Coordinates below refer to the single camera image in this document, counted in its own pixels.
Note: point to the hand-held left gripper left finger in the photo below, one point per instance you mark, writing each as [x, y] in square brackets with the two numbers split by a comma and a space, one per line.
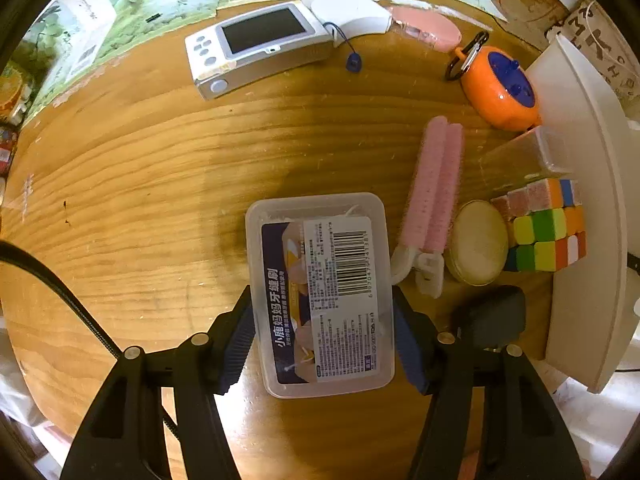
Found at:
[240, 340]

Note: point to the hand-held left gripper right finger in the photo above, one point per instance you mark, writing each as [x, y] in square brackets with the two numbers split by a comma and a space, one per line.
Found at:
[407, 345]

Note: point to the dark bottle with gold cap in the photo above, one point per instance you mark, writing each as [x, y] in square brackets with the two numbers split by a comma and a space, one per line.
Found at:
[492, 317]

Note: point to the clear labelled plastic box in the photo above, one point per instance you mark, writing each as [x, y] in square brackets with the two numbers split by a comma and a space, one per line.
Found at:
[320, 285]

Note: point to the round cream compact tin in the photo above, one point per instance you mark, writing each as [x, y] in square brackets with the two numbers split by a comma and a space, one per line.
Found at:
[475, 245]

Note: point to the pink hair roller clip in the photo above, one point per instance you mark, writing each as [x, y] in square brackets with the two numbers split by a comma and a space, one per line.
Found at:
[435, 185]

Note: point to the multicoloured puzzle cube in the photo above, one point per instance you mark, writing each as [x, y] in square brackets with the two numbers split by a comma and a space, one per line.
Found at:
[540, 225]

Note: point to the white plastic storage bin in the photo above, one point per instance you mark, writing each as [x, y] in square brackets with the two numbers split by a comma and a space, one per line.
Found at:
[590, 210]

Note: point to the white plastic scoop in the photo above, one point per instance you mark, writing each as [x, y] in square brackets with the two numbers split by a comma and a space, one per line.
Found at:
[350, 12]

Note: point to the small empty clear box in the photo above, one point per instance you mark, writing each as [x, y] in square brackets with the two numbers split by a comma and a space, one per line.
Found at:
[547, 147]

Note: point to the orange round toy with carabiner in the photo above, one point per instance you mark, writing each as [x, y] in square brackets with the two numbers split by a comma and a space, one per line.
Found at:
[485, 95]

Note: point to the white handheld screen device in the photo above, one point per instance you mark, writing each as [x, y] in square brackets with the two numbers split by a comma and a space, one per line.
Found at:
[250, 40]

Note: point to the pink heart-shaped case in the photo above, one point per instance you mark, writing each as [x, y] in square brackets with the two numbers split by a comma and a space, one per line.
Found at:
[425, 22]

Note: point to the colourful printed packaging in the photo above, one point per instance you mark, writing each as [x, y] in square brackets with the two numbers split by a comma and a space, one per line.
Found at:
[10, 100]

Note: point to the letter print fabric bag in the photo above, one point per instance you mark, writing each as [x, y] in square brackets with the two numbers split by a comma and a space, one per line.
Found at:
[605, 45]

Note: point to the brown cardboard box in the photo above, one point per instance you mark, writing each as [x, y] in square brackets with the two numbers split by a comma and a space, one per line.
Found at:
[530, 0]

